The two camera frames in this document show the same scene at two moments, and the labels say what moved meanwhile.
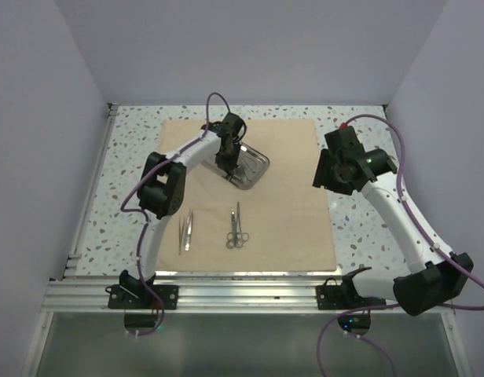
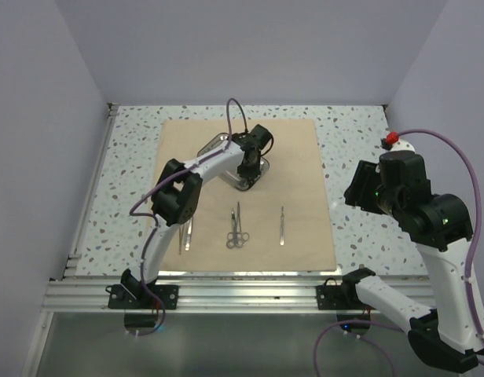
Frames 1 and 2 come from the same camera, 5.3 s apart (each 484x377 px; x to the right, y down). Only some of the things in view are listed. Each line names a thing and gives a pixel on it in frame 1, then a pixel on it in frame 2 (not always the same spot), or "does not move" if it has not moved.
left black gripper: x=229 y=168 to x=251 y=175
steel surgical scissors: x=241 y=237 does not move
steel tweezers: x=181 y=239 does not move
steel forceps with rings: x=231 y=236 does not move
